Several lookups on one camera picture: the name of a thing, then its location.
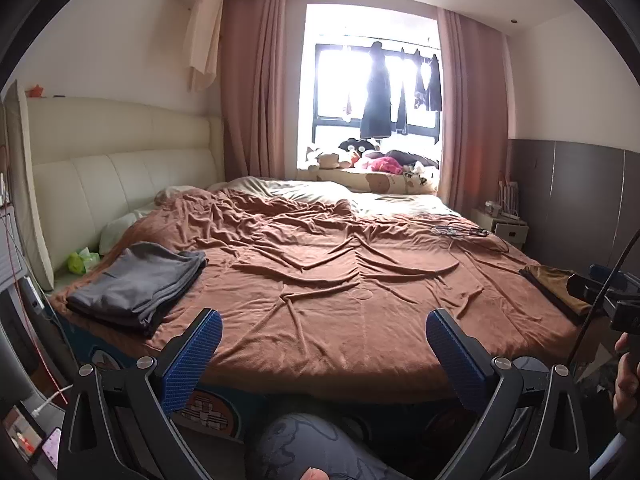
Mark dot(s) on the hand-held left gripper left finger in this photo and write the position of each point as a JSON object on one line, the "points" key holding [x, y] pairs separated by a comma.
{"points": [[192, 360]]}

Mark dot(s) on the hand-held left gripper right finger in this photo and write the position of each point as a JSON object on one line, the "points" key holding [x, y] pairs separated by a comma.
{"points": [[457, 355]]}

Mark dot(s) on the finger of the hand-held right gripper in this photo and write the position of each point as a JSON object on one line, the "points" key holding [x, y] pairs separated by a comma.
{"points": [[587, 290], [606, 273]]}

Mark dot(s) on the brown and black garment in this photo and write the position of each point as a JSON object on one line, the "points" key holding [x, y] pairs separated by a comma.
{"points": [[550, 287]]}

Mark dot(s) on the grey t-shirt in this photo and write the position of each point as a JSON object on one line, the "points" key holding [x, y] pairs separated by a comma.
{"points": [[130, 285]]}

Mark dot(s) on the person's right hand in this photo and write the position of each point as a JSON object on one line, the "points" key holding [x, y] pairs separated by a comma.
{"points": [[629, 390]]}

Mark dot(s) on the printed blue bed base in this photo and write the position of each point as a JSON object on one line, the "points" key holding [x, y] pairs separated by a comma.
{"points": [[215, 410]]}

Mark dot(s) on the white nightstand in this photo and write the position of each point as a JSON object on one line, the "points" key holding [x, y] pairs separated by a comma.
{"points": [[502, 230]]}

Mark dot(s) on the white rack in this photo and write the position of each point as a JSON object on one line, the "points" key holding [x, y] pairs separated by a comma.
{"points": [[510, 200]]}

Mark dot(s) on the green plastic bag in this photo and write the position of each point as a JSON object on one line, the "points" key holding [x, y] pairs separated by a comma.
{"points": [[82, 261]]}

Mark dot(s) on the white bed pillow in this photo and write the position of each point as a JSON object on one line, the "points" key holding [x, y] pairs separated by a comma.
{"points": [[117, 232]]}

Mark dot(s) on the brown fleece blanket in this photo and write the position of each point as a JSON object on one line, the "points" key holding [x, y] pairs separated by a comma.
{"points": [[325, 280]]}

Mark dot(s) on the smartphone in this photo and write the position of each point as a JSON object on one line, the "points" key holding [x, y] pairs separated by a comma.
{"points": [[54, 452]]}

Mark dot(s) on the pink plush toy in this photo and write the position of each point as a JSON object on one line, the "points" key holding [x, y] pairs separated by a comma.
{"points": [[382, 164]]}

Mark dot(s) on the pink curtain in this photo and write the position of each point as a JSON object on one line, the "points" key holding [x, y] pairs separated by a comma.
{"points": [[475, 110], [260, 85]]}

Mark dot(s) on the cream padded headboard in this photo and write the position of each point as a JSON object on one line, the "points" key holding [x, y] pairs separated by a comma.
{"points": [[125, 160]]}

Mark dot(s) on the black and orange plush toy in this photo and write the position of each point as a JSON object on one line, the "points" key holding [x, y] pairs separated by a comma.
{"points": [[357, 147]]}

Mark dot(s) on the white and brown plush toy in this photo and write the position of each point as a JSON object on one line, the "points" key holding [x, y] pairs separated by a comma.
{"points": [[327, 159]]}

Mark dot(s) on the cream upright padded panel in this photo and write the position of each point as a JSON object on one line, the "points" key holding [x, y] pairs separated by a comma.
{"points": [[25, 185]]}

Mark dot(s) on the dark hanging garment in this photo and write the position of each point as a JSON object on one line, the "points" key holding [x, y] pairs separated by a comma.
{"points": [[430, 85]]}

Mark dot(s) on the small orange ornament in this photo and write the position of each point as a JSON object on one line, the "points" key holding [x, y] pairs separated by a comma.
{"points": [[36, 91]]}

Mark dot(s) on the bedroom window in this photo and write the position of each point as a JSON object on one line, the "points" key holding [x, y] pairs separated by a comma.
{"points": [[340, 60]]}

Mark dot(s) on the cream hanging cloth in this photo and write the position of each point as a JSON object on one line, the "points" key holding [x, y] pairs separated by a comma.
{"points": [[205, 40]]}

